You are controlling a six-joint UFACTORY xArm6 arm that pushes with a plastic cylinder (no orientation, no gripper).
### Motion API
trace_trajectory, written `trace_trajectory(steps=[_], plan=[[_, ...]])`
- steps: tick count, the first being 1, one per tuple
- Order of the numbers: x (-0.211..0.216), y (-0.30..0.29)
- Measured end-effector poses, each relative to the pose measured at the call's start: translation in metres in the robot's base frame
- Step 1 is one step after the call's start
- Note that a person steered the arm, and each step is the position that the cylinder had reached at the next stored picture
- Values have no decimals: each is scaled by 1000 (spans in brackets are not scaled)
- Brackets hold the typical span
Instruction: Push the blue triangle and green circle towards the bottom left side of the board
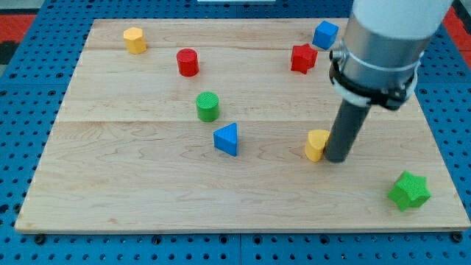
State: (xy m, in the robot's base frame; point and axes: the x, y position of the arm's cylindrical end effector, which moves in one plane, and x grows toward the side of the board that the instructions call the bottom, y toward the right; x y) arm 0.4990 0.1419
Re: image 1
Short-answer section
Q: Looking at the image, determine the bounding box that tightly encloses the green cylinder block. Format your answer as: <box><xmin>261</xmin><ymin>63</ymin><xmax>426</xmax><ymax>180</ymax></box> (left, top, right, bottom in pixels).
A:
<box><xmin>196</xmin><ymin>91</ymin><xmax>219</xmax><ymax>122</ymax></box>

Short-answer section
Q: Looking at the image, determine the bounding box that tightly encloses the light wooden board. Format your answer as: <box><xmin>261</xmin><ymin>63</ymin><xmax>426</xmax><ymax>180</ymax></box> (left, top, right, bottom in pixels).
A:
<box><xmin>15</xmin><ymin>18</ymin><xmax>470</xmax><ymax>234</ymax></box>

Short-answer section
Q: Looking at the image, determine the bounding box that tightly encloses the blue triangle block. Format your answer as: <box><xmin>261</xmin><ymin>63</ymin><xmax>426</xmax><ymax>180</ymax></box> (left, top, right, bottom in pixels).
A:
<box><xmin>213</xmin><ymin>123</ymin><xmax>238</xmax><ymax>156</ymax></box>

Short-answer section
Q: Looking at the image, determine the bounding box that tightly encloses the yellow hexagon block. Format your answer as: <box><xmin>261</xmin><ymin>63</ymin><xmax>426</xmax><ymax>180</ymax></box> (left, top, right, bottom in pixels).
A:
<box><xmin>123</xmin><ymin>27</ymin><xmax>147</xmax><ymax>54</ymax></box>

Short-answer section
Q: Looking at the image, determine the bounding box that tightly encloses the yellow heart block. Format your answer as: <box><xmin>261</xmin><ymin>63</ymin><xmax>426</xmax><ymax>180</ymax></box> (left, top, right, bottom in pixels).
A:
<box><xmin>305</xmin><ymin>130</ymin><xmax>330</xmax><ymax>162</ymax></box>

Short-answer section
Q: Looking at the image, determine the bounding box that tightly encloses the red cylinder block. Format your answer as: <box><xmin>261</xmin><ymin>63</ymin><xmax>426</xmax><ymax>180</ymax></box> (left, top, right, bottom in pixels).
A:
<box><xmin>176</xmin><ymin>49</ymin><xmax>199</xmax><ymax>77</ymax></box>

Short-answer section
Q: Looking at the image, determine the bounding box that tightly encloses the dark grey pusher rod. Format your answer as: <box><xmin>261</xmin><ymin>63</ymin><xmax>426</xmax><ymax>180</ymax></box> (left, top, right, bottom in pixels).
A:
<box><xmin>324</xmin><ymin>100</ymin><xmax>370</xmax><ymax>163</ymax></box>

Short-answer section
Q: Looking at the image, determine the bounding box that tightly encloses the green star block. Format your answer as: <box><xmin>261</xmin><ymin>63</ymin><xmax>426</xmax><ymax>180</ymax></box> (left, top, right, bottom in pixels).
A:
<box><xmin>387</xmin><ymin>171</ymin><xmax>431</xmax><ymax>211</ymax></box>

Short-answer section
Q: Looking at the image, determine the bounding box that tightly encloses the blue cube block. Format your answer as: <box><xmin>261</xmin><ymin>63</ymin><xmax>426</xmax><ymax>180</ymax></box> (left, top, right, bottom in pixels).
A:
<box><xmin>312</xmin><ymin>21</ymin><xmax>339</xmax><ymax>50</ymax></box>

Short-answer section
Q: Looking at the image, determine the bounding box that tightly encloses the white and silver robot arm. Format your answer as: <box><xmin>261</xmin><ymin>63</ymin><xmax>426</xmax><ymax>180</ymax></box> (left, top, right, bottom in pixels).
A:
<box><xmin>329</xmin><ymin>0</ymin><xmax>453</xmax><ymax>110</ymax></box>

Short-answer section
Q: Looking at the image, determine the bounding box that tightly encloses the red star block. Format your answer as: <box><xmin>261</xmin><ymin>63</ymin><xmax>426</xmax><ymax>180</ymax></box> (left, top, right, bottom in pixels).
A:
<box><xmin>291</xmin><ymin>43</ymin><xmax>318</xmax><ymax>74</ymax></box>

